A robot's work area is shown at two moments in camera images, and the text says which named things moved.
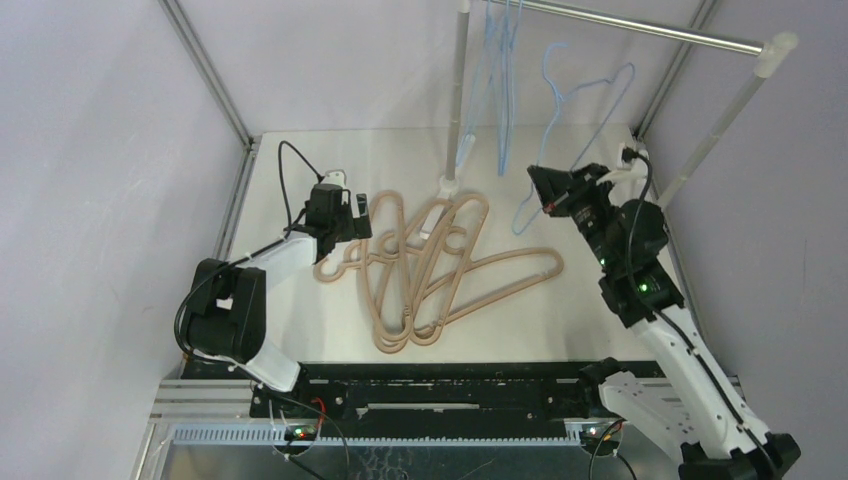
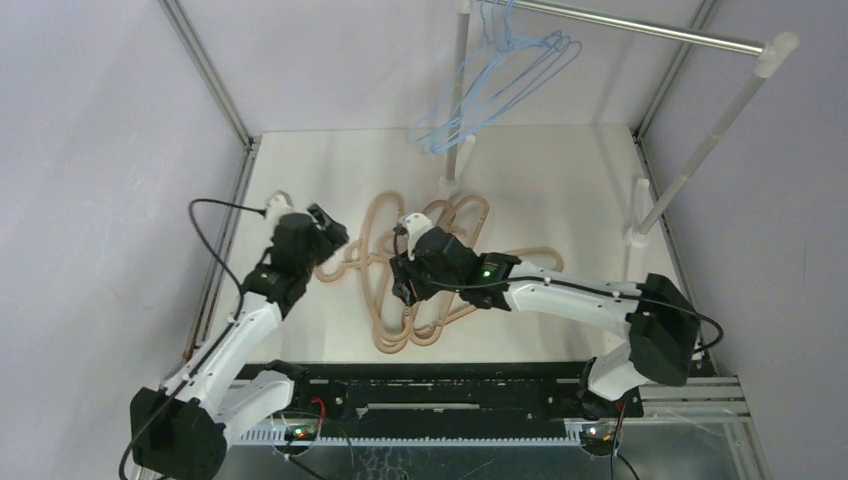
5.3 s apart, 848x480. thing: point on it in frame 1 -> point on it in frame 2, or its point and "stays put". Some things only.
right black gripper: x=564 y=196 -> x=403 y=273
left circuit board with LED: x=300 y=432 stays put
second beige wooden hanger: x=414 y=266 stays put
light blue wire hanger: x=507 y=53 -> x=504 y=72
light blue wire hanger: x=558 y=97 -> x=502 y=73
